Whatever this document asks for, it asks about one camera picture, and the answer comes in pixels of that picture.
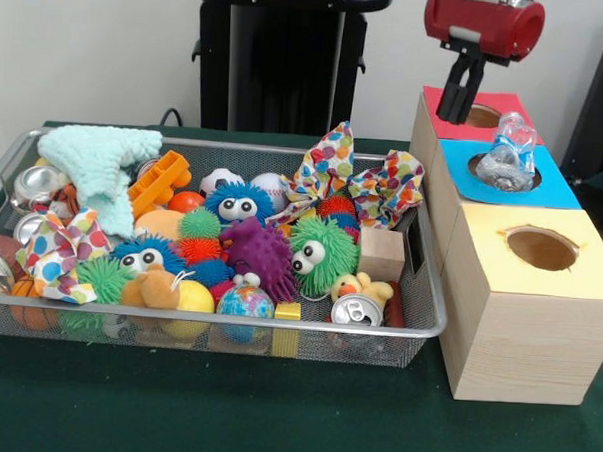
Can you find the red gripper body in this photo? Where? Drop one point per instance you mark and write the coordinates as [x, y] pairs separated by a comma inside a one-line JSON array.
[[495, 26]]

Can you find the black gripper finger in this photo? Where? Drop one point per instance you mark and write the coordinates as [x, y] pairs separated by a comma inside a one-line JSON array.
[[471, 93], [450, 92]]

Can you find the clear bottle with blue label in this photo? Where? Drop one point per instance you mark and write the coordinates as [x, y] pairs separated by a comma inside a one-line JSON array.
[[507, 155]]

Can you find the polka-dot colourful cloth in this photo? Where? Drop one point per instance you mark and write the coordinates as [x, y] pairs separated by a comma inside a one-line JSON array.
[[60, 255], [324, 157], [388, 190]]

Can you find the orange plastic block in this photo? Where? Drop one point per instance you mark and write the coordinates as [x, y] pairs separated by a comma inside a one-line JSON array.
[[158, 182]]

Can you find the mint waffle cloth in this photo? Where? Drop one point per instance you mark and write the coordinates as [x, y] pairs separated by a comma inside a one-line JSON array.
[[94, 167]]

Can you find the wooden three-hole box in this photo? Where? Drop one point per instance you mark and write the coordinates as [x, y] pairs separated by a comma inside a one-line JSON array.
[[526, 346]]

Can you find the metal mesh bin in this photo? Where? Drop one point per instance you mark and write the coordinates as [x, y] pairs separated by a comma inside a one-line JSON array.
[[351, 348]]

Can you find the green fuzzy googly-eyed toy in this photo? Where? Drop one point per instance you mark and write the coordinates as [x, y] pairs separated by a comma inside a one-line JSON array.
[[325, 257]]

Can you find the silver drink can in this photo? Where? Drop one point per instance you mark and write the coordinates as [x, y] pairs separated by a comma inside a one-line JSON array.
[[355, 311]]

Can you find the purple spiky rubber toy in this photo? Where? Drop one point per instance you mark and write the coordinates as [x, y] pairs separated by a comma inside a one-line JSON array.
[[260, 249]]

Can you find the globe print ball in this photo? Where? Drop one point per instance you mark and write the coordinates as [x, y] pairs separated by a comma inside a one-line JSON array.
[[245, 301]]

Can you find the brown teddy bear plush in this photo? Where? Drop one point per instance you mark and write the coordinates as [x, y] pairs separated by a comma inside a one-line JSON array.
[[148, 287]]

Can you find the dark green tablecloth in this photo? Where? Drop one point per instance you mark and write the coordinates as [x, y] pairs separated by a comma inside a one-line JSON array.
[[223, 413]]

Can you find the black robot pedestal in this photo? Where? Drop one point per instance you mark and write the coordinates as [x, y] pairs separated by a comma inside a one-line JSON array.
[[289, 60]]

